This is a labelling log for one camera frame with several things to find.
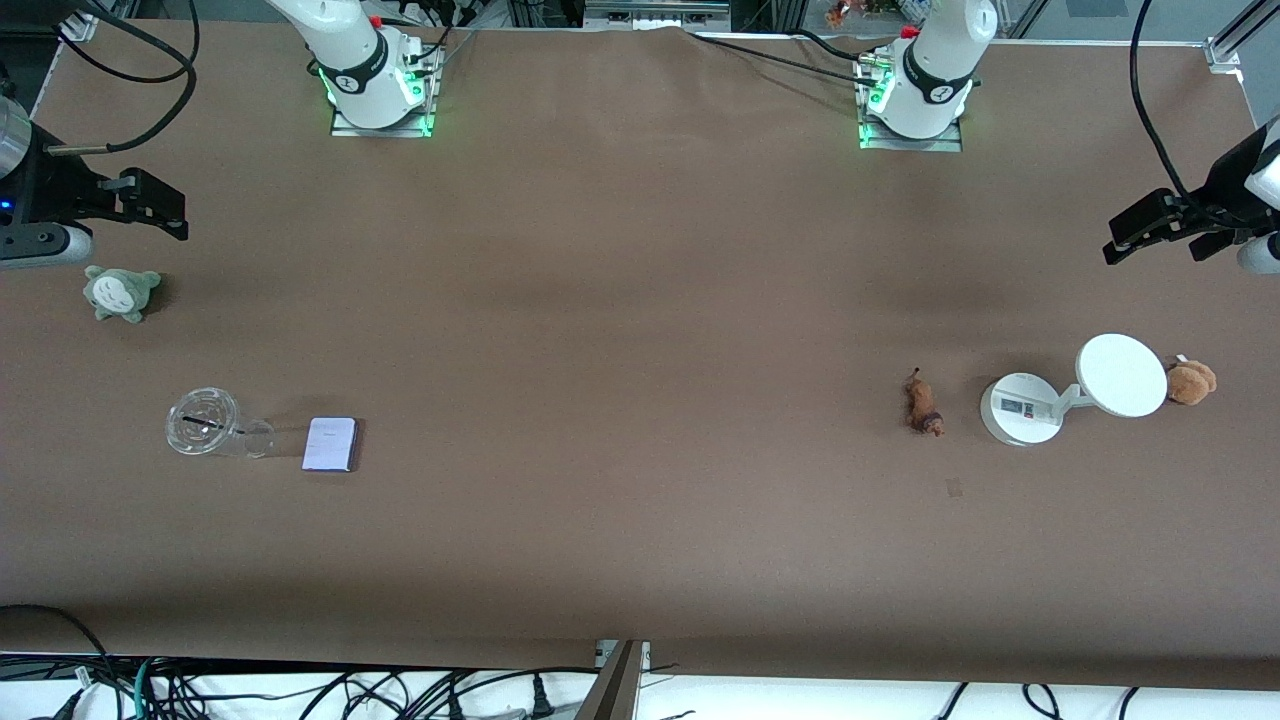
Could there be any brown lion statue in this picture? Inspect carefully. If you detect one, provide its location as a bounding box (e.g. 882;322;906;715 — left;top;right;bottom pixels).
905;368;945;437

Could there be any lavender phone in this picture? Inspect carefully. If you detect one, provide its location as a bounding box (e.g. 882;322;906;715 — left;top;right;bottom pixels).
302;417;359;473

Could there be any green grey plush toy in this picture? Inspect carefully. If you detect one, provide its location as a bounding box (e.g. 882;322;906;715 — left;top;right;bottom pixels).
83;265;163;324

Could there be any brown plush toy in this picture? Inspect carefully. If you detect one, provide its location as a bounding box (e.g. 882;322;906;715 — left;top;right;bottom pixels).
1165;355;1218;406

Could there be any white round desk lamp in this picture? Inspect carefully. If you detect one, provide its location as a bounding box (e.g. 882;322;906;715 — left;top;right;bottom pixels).
980;333;1169;447

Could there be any clear plastic cup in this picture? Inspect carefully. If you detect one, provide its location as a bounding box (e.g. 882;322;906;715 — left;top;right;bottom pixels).
165;388;276;459

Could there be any grey metal device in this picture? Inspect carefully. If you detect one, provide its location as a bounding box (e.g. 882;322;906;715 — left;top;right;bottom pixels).
583;0;733;31

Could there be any aluminium profile beam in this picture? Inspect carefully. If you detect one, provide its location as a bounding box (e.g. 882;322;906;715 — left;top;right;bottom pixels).
575;640;651;720

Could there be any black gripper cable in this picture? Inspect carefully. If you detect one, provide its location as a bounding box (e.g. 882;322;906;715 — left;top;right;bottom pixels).
45;0;198;156
60;25;191;85
1130;0;1196;201

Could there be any black cable across table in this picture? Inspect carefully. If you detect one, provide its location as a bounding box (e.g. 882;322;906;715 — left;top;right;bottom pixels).
690;30;881;89

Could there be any black floor cable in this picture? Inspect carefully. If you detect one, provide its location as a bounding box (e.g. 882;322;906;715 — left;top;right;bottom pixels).
0;604;106;681

